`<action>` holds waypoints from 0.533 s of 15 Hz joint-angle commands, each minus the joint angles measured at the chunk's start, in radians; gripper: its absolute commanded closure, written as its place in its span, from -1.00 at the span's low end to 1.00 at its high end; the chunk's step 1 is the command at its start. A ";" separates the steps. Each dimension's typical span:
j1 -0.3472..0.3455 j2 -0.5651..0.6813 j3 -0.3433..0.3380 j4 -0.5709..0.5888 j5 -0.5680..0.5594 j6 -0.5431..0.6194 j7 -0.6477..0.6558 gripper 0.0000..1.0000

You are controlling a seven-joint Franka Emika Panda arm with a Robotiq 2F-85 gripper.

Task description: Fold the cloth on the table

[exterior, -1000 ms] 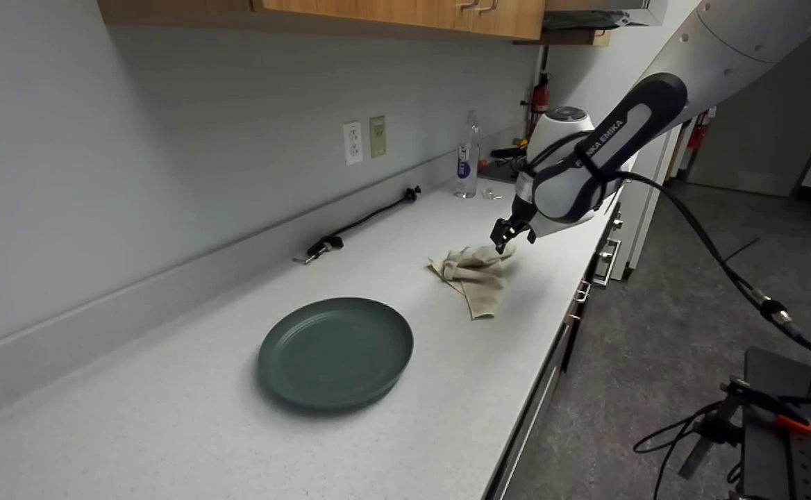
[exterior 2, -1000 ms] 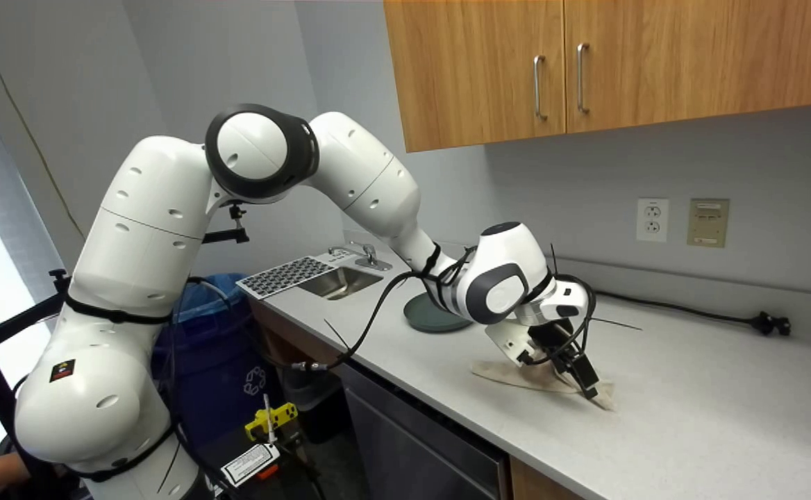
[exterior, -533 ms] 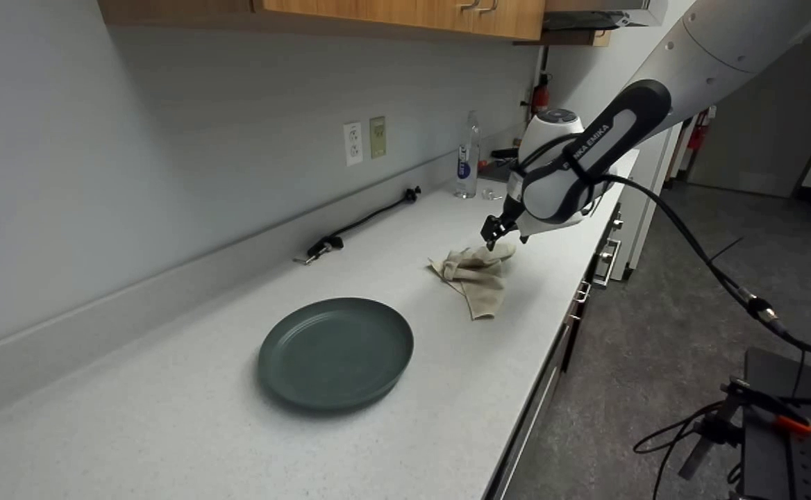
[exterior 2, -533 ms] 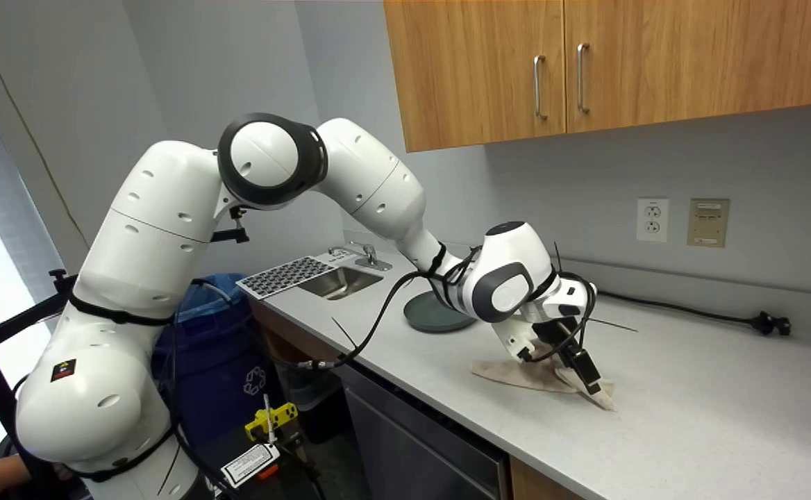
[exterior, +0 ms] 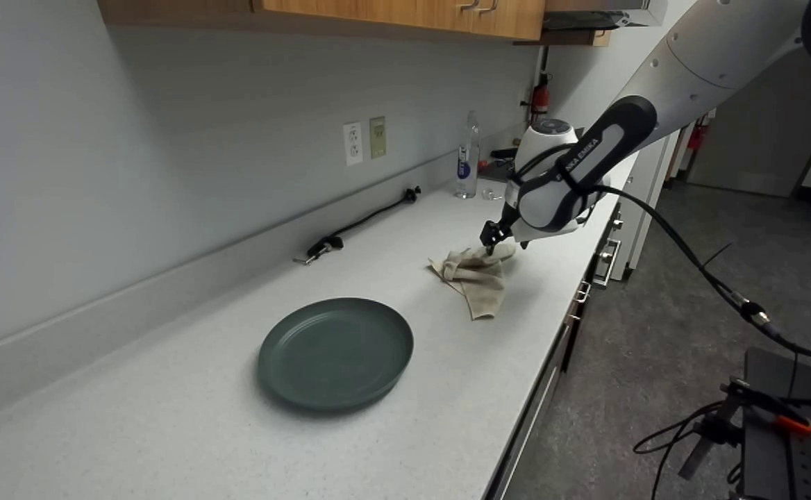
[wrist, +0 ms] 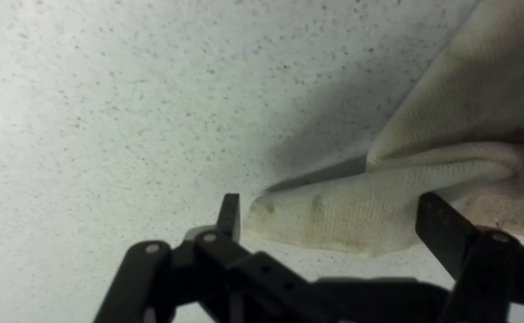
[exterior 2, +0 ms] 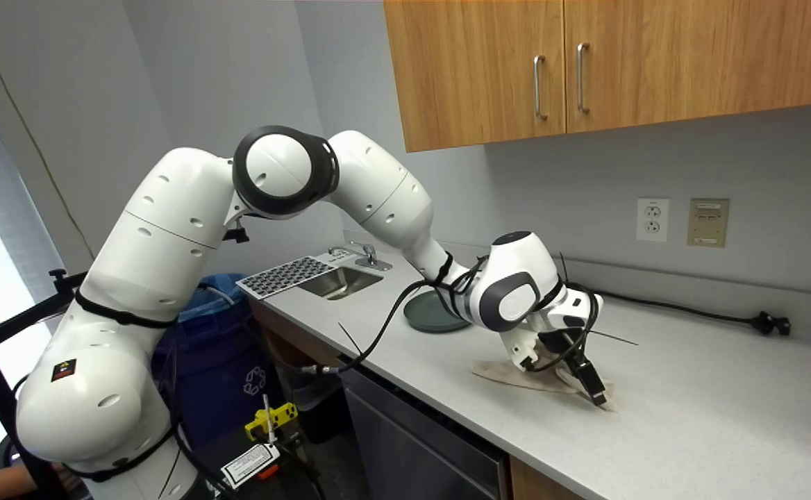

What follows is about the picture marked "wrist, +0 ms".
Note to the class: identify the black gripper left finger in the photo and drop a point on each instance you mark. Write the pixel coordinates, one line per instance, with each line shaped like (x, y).
(213, 274)

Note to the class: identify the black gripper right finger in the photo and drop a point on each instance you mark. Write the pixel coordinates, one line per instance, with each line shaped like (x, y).
(488, 269)

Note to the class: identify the stained beige cloth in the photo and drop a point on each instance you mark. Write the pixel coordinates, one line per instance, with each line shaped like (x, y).
(452, 149)

